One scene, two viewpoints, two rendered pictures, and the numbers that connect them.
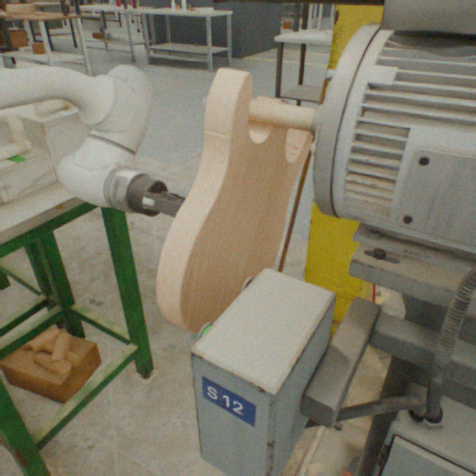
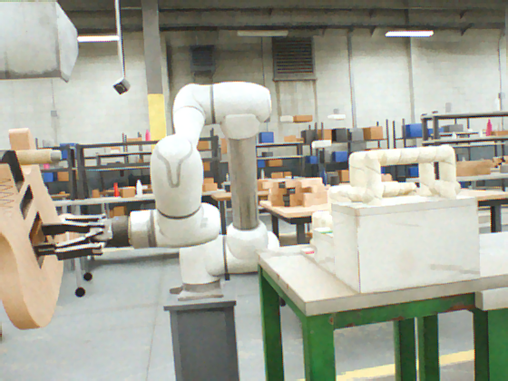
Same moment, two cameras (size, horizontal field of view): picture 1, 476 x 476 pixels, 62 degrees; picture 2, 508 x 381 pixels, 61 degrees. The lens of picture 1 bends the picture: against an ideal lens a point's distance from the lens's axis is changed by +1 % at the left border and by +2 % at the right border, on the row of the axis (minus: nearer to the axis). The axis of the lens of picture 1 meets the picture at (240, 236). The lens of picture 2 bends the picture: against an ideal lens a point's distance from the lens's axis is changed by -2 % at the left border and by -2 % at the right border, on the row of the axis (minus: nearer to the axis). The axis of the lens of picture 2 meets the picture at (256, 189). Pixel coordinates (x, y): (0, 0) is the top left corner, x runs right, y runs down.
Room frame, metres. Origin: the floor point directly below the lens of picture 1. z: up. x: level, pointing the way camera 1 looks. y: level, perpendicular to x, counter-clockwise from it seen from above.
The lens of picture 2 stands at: (1.67, -0.25, 1.20)
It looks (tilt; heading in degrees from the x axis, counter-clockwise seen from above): 3 degrees down; 138
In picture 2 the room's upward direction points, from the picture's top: 4 degrees counter-clockwise
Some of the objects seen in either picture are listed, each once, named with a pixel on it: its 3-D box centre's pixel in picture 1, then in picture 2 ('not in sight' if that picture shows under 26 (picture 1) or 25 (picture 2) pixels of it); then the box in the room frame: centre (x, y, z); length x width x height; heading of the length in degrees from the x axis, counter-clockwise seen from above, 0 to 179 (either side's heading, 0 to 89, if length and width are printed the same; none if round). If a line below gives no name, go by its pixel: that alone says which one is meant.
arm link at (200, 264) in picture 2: not in sight; (201, 252); (0.20, 0.72, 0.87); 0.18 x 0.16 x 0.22; 51
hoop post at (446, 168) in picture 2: not in sight; (447, 175); (1.26, 0.65, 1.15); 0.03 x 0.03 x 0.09
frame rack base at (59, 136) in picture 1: (43, 137); (403, 239); (1.17, 0.60, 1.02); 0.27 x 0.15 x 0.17; 59
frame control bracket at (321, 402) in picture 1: (344, 353); not in sight; (0.34, -0.13, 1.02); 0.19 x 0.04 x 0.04; 149
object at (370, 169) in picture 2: not in sight; (373, 181); (1.17, 0.50, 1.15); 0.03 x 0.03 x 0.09
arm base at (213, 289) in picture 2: not in sight; (197, 286); (0.19, 0.70, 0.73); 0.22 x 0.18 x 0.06; 51
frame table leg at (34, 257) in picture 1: (35, 250); not in sight; (1.37, 0.87, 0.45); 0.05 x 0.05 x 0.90; 59
